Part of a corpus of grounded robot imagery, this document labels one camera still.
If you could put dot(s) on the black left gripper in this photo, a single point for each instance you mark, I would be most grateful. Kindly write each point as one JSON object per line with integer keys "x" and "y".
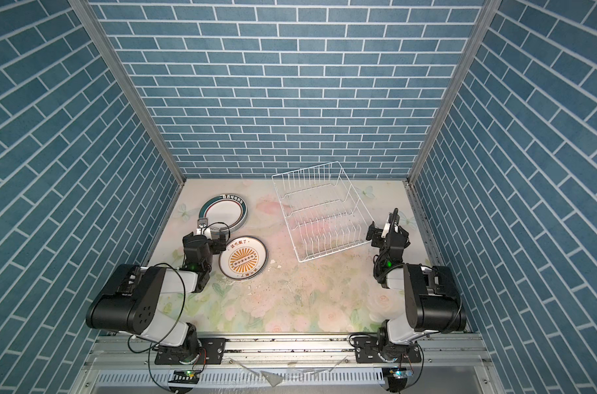
{"x": 216, "y": 248}

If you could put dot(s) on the white wire dish rack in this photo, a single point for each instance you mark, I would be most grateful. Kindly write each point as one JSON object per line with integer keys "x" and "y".
{"x": 323, "y": 211}

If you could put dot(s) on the aluminium corner post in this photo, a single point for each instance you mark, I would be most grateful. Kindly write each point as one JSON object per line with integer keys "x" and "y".
{"x": 96, "y": 32}
{"x": 473, "y": 44}

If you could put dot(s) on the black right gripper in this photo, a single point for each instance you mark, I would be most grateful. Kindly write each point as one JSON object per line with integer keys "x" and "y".
{"x": 377, "y": 242}

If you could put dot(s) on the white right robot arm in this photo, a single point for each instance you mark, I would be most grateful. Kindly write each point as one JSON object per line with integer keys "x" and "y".
{"x": 432, "y": 303}

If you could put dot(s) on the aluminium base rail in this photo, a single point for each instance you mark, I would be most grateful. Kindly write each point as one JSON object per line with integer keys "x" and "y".
{"x": 324, "y": 350}

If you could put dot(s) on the dark green rim plate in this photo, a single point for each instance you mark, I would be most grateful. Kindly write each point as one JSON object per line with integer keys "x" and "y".
{"x": 227, "y": 208}

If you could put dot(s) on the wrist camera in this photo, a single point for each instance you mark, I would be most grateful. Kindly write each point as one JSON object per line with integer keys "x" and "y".
{"x": 217, "y": 231}
{"x": 391, "y": 221}

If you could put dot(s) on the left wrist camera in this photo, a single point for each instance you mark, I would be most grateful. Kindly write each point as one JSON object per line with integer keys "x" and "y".
{"x": 217, "y": 231}

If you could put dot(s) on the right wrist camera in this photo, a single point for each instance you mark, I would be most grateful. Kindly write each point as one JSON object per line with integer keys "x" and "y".
{"x": 391, "y": 221}

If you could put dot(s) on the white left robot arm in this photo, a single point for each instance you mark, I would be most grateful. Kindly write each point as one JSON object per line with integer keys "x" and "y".
{"x": 128, "y": 302}

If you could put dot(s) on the aluminium left corner post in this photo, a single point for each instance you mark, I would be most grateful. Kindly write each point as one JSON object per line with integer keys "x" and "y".
{"x": 96, "y": 32}

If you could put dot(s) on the aluminium right corner post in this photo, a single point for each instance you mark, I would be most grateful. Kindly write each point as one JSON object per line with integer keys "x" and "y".
{"x": 473, "y": 44}

